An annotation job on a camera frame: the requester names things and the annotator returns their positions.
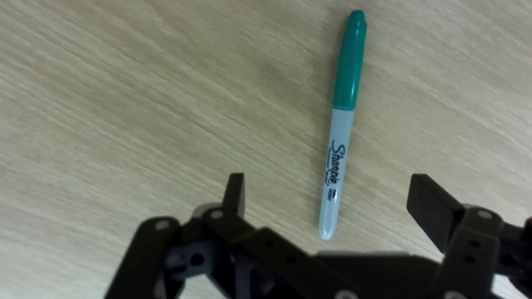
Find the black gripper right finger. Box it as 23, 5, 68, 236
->
408, 173, 532, 299

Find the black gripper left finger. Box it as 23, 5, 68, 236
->
105, 173, 333, 299

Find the green capped marker pen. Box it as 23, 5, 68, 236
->
319, 10, 368, 239

